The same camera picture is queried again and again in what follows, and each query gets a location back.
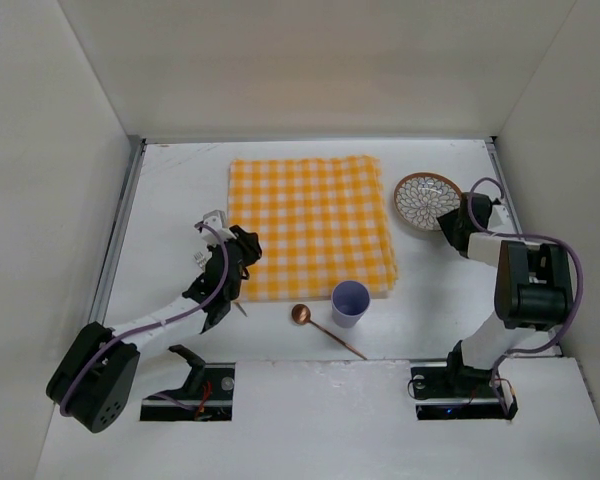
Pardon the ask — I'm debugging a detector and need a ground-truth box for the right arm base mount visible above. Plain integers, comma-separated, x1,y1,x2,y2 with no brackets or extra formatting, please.
407,361,519,421

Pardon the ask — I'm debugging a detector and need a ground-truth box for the copper spoon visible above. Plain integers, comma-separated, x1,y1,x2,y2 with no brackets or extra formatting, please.
291,304,367,360

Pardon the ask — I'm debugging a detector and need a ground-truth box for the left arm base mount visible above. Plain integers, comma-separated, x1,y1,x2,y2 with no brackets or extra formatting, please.
139,345,236,422

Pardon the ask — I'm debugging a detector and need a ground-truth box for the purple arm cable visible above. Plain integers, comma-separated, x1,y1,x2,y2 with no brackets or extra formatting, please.
58,222,230,419
467,177,585,416

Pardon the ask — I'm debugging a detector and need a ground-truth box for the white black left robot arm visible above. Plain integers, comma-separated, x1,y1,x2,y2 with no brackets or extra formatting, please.
46,222,262,433

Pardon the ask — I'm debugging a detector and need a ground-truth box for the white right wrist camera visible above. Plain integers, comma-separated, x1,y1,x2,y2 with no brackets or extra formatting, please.
488,204,514,234

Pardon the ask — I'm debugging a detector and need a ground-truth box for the copper fork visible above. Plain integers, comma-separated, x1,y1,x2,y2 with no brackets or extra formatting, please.
187,249,250,325

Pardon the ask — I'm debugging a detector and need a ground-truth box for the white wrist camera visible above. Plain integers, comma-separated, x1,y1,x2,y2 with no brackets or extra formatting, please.
488,204,514,234
198,210,235,246

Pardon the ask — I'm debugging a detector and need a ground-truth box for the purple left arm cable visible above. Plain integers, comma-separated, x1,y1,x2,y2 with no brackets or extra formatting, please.
58,222,230,419

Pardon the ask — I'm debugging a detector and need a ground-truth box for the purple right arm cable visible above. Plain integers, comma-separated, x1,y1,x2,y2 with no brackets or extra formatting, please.
467,177,585,416

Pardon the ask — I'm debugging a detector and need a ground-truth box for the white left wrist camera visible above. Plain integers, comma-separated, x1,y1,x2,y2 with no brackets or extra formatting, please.
198,210,235,246

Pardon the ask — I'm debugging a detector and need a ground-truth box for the yellow white checkered cloth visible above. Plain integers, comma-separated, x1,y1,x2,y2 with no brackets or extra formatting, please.
228,155,398,302

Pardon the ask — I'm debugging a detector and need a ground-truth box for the aluminium table rail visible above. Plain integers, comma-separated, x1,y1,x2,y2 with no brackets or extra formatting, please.
485,137,564,358
82,135,147,327

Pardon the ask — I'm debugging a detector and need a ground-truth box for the left aluminium table rail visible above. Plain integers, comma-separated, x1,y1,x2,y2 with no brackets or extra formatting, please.
82,135,147,327

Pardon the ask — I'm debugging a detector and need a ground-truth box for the lilac plastic cup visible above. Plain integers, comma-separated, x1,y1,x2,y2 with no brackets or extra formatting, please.
331,280,371,328

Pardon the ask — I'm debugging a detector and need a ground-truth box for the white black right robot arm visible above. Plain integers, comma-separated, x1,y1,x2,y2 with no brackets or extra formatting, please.
438,193,574,397

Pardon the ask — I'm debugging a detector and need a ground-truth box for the floral patterned ceramic plate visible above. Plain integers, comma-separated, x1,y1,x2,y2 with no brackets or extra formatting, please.
393,172,462,232

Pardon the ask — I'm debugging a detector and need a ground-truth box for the right aluminium table rail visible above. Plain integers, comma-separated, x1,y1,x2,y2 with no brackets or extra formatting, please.
485,137,564,358

